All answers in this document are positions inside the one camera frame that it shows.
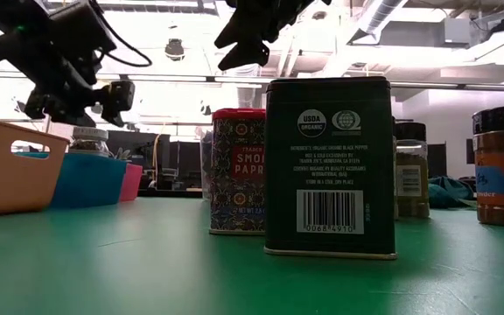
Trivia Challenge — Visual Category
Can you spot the green table mat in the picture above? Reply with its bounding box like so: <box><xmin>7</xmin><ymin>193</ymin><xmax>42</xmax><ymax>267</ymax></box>
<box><xmin>0</xmin><ymin>196</ymin><xmax>504</xmax><ymax>315</ymax></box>

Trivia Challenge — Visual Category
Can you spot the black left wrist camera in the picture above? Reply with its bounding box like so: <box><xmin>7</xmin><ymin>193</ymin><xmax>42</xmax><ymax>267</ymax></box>
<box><xmin>48</xmin><ymin>0</ymin><xmax>118</xmax><ymax>56</ymax></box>

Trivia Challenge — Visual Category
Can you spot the black ceiling dome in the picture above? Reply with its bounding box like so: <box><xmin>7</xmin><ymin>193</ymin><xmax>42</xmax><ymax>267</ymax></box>
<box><xmin>164</xmin><ymin>38</ymin><xmax>186</xmax><ymax>61</ymax></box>

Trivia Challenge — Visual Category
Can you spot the orange-label black-lid spice jar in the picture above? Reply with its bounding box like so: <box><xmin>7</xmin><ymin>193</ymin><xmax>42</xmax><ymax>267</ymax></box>
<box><xmin>472</xmin><ymin>104</ymin><xmax>504</xmax><ymax>228</ymax></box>

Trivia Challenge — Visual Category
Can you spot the clear plastic storage box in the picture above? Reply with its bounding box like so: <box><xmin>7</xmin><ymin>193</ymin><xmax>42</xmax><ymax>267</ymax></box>
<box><xmin>198</xmin><ymin>126</ymin><xmax>214</xmax><ymax>200</ymax></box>

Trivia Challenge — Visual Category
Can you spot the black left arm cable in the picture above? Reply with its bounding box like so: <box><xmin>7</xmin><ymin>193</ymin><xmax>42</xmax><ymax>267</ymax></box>
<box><xmin>87</xmin><ymin>0</ymin><xmax>154</xmax><ymax>69</ymax></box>

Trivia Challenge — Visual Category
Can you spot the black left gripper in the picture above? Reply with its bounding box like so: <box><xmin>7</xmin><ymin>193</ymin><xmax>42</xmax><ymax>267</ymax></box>
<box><xmin>0</xmin><ymin>25</ymin><xmax>137</xmax><ymax>129</ymax></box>

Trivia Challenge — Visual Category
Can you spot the long ceiling light rail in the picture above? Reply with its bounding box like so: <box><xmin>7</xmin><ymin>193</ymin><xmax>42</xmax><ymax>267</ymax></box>
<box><xmin>0</xmin><ymin>72</ymin><xmax>504</xmax><ymax>94</ymax></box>

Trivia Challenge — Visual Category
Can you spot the red-lid paprika tin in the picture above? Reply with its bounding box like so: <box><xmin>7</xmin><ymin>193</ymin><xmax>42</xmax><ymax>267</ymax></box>
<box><xmin>209</xmin><ymin>108</ymin><xmax>267</xmax><ymax>236</ymax></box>

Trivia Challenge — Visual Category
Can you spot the corrugated silver air duct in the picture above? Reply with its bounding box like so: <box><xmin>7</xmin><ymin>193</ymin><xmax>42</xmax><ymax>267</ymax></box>
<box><xmin>233</xmin><ymin>65</ymin><xmax>263</xmax><ymax>110</ymax></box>

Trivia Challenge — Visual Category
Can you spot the orange plastic bin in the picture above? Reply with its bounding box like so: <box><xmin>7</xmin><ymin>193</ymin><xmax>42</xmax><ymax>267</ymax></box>
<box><xmin>0</xmin><ymin>117</ymin><xmax>70</xmax><ymax>218</ymax></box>

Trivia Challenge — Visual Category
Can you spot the white-lid glass spice jar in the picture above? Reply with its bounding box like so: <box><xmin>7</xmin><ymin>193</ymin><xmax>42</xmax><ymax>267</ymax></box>
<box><xmin>68</xmin><ymin>126</ymin><xmax>111</xmax><ymax>158</ymax></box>

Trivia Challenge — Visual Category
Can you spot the blue plastic bin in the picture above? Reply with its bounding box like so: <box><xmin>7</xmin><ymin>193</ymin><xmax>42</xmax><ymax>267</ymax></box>
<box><xmin>15</xmin><ymin>151</ymin><xmax>129</xmax><ymax>209</ymax></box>

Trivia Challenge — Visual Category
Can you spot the black pepper tin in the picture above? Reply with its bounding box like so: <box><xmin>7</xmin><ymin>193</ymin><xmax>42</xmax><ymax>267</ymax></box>
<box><xmin>263</xmin><ymin>76</ymin><xmax>398</xmax><ymax>262</ymax></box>

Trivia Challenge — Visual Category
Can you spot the small potted succulent plant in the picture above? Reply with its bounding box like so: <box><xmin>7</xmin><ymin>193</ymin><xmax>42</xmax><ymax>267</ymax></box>
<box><xmin>110</xmin><ymin>147</ymin><xmax>133</xmax><ymax>162</ymax></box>

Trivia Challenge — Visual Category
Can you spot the pink plastic bin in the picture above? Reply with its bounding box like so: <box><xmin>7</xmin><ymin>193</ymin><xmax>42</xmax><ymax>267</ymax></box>
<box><xmin>119</xmin><ymin>163</ymin><xmax>144</xmax><ymax>202</ymax></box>

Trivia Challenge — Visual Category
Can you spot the dark green cloth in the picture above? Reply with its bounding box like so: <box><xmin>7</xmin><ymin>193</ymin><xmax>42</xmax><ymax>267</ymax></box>
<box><xmin>426</xmin><ymin>174</ymin><xmax>476</xmax><ymax>210</ymax></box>

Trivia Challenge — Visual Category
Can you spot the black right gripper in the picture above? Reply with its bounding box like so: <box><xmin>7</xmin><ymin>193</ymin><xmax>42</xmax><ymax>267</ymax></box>
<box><xmin>213</xmin><ymin>0</ymin><xmax>333</xmax><ymax>72</ymax></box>

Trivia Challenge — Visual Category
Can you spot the smooth silver air duct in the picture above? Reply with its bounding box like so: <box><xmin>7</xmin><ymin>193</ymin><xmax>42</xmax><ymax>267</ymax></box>
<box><xmin>346</xmin><ymin>0</ymin><xmax>410</xmax><ymax>47</ymax></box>

